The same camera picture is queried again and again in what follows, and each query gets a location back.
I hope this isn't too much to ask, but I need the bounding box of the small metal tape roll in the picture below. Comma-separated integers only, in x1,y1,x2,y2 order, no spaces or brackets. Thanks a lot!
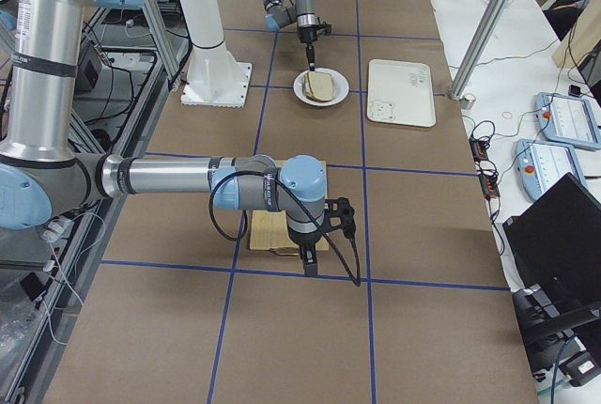
459,93,476,111

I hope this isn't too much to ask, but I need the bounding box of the blue teach pendant upper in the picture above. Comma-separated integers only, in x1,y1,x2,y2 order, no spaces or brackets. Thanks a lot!
534,92,600,150

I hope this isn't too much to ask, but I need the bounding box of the black far camera mount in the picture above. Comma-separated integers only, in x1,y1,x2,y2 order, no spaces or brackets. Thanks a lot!
315,23,331,37

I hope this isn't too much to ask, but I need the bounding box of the aluminium frame post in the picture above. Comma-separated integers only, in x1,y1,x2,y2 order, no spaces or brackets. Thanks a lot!
448,0,509,101

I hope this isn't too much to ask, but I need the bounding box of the blue teach pendant lower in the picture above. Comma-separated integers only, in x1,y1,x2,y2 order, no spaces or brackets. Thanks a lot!
516,139,587,201

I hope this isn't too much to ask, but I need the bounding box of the cream plastic tray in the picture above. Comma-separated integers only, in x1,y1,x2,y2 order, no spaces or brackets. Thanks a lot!
366,59,436,128

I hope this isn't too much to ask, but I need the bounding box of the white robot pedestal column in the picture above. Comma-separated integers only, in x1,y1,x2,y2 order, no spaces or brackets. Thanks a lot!
179,0,253,108

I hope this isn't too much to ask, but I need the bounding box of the white round plate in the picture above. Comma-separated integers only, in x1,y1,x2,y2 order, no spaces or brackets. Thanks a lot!
293,68,349,107

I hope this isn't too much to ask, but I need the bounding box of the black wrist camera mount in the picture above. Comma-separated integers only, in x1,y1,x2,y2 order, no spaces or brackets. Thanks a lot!
321,197,356,241

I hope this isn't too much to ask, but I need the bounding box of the blue teach pendant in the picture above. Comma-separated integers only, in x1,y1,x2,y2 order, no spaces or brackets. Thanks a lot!
534,92,600,150
516,139,587,201

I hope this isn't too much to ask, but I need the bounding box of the orange black usb hub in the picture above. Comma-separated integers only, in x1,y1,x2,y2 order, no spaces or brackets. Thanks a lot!
469,136,501,201

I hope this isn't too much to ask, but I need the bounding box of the bread slice with egg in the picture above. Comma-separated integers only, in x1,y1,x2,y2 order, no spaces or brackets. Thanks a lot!
302,73,313,99

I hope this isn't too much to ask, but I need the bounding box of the bamboo cutting board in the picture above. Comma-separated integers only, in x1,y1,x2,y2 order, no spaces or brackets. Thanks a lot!
240,155,328,254

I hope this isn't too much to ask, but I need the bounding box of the black laptop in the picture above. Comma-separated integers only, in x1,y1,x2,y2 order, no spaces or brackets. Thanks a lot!
502,173,600,311

